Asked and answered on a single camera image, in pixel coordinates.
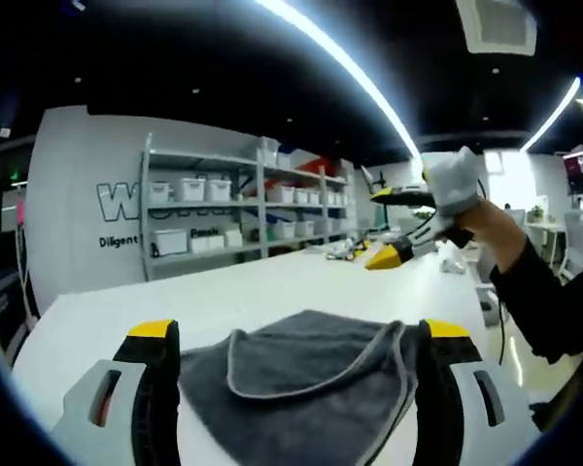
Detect long ceiling light strip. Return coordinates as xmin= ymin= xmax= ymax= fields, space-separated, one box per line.
xmin=255 ymin=0 xmax=424 ymax=159

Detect grey machine cabinet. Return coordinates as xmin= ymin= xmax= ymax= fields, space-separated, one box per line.
xmin=0 ymin=269 xmax=30 ymax=360

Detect short ceiling light strip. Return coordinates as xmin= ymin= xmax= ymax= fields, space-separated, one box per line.
xmin=519 ymin=76 xmax=583 ymax=152

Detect grey towel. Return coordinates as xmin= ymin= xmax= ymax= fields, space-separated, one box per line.
xmin=177 ymin=309 xmax=422 ymax=466

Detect white chair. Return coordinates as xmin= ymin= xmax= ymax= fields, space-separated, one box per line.
xmin=561 ymin=211 xmax=583 ymax=283

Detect grey chair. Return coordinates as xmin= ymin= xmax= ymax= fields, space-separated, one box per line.
xmin=475 ymin=285 xmax=504 ymax=326

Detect pile of yellow black tools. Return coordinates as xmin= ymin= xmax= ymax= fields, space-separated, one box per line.
xmin=325 ymin=237 xmax=394 ymax=263

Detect ceiling air vent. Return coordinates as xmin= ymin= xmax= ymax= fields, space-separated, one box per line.
xmin=454 ymin=0 xmax=538 ymax=55

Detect black stand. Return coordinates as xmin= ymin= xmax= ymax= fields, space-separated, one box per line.
xmin=359 ymin=164 xmax=394 ymax=195

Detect black cable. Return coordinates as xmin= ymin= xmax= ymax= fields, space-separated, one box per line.
xmin=495 ymin=300 xmax=511 ymax=368

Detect rows of white storage bins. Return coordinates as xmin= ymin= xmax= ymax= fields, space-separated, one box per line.
xmin=148 ymin=138 xmax=354 ymax=256

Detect person's right hand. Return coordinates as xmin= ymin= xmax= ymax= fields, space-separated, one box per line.
xmin=454 ymin=196 xmax=526 ymax=276

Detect grey metal shelf unit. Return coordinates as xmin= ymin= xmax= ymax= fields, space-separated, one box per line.
xmin=139 ymin=131 xmax=359 ymax=283

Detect small white object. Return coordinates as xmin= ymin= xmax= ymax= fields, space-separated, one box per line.
xmin=439 ymin=256 xmax=467 ymax=276

